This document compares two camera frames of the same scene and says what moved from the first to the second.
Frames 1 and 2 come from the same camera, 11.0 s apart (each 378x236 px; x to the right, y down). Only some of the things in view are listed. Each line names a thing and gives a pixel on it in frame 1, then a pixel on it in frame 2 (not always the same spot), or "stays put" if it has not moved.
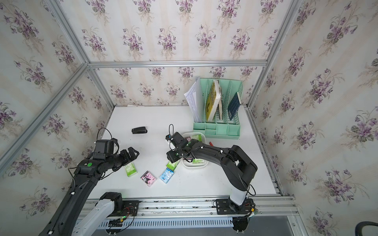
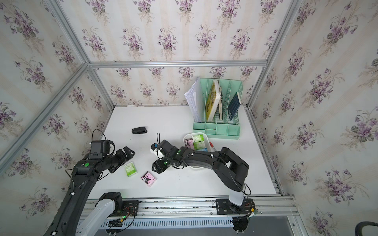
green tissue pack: x=198 y=137 stays put
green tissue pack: x=130 y=169 stays put
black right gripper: x=170 y=156 → x=157 y=167
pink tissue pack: x=148 y=178 stays put
